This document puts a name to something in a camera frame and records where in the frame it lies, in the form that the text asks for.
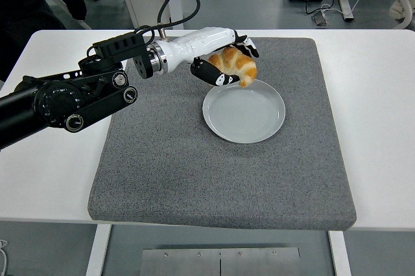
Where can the grey speckled mat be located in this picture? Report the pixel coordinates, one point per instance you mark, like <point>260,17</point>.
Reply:
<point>210,175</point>

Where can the white and black hand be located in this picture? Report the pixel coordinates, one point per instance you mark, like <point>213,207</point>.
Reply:
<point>201,42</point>

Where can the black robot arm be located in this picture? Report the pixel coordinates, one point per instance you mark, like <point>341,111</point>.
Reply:
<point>58,101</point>

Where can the grey foot pedal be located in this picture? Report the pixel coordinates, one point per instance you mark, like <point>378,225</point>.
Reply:
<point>321,19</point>

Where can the white table leg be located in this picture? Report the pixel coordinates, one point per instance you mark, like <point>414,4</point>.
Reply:
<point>339,253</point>
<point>97,250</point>

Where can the dark bulky object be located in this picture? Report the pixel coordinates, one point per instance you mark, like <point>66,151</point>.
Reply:
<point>19,13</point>

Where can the golden croissant bread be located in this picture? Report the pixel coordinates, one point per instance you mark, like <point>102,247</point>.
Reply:
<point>241,65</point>

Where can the grey round plate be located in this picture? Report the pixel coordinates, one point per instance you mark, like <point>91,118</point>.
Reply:
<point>243,114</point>

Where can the grey metal plate with screws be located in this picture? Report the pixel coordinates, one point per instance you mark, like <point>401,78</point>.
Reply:
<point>220,263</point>

